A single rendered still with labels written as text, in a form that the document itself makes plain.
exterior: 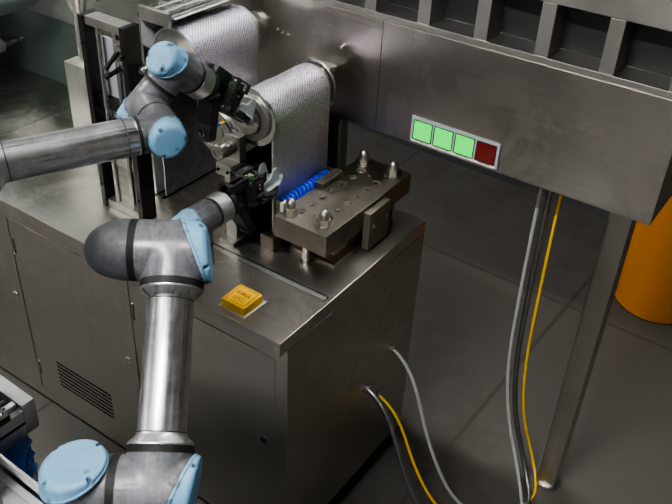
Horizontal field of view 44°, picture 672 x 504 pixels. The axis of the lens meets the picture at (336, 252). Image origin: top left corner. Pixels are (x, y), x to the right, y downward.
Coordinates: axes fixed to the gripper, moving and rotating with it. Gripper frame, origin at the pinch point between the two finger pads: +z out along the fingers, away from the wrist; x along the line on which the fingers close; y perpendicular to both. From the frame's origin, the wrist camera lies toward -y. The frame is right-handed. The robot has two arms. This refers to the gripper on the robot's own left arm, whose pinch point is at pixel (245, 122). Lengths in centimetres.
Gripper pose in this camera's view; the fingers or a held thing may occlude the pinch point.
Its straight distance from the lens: 200.6
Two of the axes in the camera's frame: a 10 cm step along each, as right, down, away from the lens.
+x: -8.2, -3.6, 4.5
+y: 4.0, -9.2, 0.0
